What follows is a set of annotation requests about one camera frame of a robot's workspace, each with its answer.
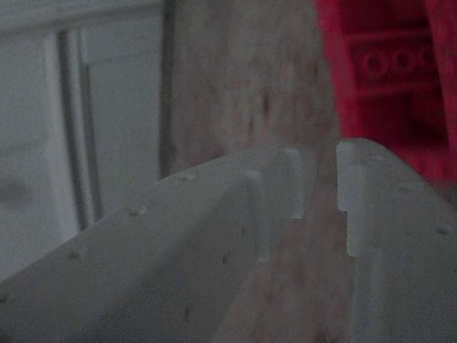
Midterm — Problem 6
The red studded bin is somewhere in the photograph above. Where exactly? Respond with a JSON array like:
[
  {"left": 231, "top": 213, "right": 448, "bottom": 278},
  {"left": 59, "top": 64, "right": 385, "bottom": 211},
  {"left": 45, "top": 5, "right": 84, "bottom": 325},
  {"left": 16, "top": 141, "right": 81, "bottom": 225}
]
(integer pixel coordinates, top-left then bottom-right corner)
[{"left": 313, "top": 0, "right": 457, "bottom": 189}]

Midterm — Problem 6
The dark red toy brick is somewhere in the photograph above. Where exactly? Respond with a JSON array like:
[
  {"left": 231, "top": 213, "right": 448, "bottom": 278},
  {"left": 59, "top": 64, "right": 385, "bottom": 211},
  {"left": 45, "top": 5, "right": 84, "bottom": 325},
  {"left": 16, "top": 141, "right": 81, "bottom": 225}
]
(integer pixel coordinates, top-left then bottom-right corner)
[{"left": 344, "top": 28, "right": 443, "bottom": 98}]

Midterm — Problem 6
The white cabinet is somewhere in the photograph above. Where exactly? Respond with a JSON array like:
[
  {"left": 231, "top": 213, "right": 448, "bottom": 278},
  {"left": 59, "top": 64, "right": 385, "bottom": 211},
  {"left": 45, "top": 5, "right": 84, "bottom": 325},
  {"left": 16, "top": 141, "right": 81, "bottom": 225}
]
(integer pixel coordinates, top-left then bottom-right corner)
[{"left": 0, "top": 0, "right": 171, "bottom": 283}]

